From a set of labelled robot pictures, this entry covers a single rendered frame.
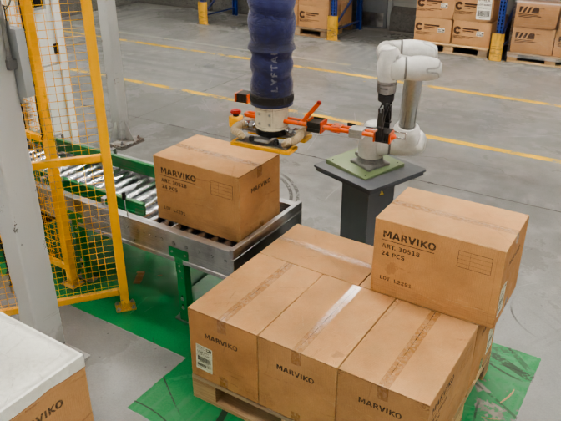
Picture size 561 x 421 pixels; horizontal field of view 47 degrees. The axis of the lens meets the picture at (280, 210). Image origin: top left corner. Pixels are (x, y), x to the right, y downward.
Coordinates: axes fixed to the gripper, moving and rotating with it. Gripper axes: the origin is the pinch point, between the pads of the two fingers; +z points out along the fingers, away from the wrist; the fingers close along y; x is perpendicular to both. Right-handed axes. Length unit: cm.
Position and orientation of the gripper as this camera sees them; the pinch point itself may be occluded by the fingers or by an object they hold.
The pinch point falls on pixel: (383, 134)
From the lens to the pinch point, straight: 315.9
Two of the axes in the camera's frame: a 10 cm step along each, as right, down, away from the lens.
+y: -4.4, 4.0, -8.0
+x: 9.0, 2.0, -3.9
